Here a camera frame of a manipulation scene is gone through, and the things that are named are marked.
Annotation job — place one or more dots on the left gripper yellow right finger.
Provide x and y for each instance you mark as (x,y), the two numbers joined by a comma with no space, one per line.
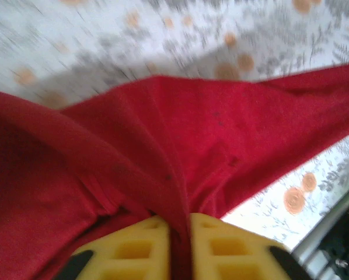
(227,256)

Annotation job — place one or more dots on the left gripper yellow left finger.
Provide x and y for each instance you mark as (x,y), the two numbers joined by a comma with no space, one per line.
(133,251)

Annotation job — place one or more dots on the red t-shirt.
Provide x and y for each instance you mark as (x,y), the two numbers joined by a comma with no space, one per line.
(163,131)

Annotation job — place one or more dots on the floral printed tablecloth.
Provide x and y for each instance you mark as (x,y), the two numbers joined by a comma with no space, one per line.
(104,29)

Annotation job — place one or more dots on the long aluminium base rail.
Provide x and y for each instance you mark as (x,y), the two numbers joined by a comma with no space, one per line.
(332,221)

